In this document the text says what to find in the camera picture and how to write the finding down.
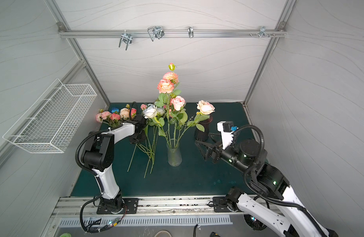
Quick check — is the red ribbed glass vase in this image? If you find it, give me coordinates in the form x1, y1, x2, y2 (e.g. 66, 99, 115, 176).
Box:
194, 114, 214, 142

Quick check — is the clear glass vase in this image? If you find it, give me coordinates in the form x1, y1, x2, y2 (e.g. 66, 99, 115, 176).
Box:
167, 139, 182, 167

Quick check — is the cream white rose stem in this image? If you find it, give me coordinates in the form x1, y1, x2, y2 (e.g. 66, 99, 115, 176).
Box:
176, 100, 215, 145

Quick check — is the pink multi-bloom rose stem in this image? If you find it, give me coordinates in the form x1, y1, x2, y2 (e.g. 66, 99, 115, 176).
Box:
167, 93, 188, 148

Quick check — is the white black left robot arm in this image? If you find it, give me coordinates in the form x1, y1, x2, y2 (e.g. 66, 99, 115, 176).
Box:
75, 102, 146, 214

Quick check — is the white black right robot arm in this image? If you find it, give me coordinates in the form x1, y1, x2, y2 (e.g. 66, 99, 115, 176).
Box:
195, 121, 338, 237

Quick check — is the pink rose flower bunch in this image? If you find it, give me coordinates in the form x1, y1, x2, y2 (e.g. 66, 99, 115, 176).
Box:
95, 105, 135, 136

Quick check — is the metal hook clamp left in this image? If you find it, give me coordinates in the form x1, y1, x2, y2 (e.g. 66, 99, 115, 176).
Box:
118, 30, 133, 50

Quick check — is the metal hook clamp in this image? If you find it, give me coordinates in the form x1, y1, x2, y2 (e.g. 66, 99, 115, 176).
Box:
147, 26, 165, 41
118, 30, 133, 50

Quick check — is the metal hook clamp middle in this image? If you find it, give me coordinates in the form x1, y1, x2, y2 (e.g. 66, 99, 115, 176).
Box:
147, 26, 165, 41

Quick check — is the metal bolt clamp right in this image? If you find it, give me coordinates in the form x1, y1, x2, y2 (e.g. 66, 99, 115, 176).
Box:
249, 26, 275, 38

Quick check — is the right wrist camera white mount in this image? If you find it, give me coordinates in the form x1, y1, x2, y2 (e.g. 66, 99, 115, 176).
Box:
217, 121, 238, 150

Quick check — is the white slotted cable duct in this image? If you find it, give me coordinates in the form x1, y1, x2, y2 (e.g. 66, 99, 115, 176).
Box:
58, 215, 233, 228

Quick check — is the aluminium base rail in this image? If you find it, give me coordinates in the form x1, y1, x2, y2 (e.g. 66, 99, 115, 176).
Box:
51, 195, 231, 217

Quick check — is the white wire basket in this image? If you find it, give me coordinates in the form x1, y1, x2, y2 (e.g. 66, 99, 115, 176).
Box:
2, 79, 97, 154

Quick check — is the metal ring clamp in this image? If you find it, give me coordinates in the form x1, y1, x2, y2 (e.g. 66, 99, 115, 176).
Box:
188, 26, 194, 39

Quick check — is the aluminium crossbar rail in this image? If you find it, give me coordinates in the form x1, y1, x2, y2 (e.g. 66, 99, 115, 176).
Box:
58, 28, 287, 39

